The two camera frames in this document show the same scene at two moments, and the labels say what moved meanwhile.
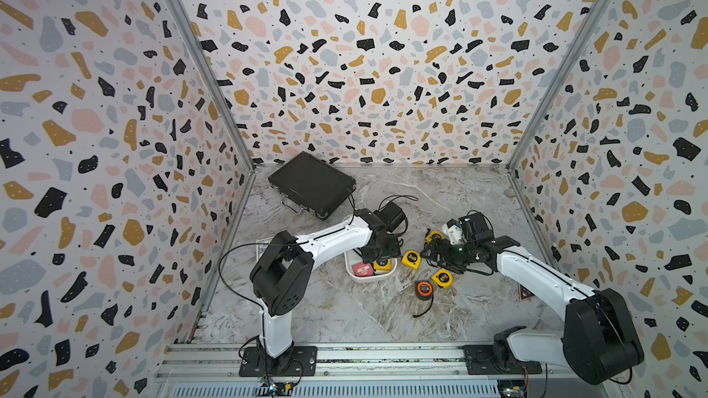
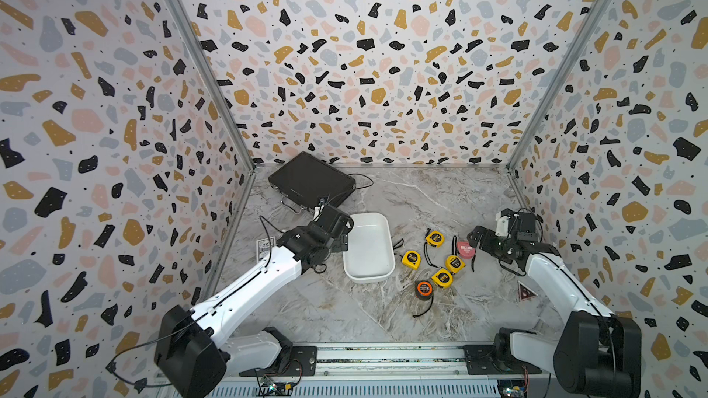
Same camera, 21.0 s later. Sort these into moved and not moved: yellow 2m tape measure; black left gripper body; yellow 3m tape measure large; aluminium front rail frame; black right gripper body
Moved: black left gripper body; black right gripper body
Not moved: yellow 3m tape measure large; aluminium front rail frame; yellow 2m tape measure
